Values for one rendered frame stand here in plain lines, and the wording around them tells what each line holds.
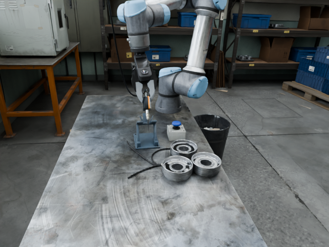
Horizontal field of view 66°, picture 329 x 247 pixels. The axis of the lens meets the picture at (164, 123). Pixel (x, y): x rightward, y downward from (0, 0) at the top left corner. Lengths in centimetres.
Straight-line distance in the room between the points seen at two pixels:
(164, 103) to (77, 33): 342
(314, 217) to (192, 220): 153
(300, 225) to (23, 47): 290
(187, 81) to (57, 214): 81
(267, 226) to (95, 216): 141
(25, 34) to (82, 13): 174
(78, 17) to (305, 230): 408
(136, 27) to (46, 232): 68
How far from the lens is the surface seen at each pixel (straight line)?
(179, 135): 109
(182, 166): 90
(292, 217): 211
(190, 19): 439
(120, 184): 86
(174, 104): 137
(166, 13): 103
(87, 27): 459
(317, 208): 228
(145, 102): 99
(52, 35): 294
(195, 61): 127
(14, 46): 307
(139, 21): 93
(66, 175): 94
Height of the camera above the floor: 133
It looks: 25 degrees down
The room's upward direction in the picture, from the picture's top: 2 degrees clockwise
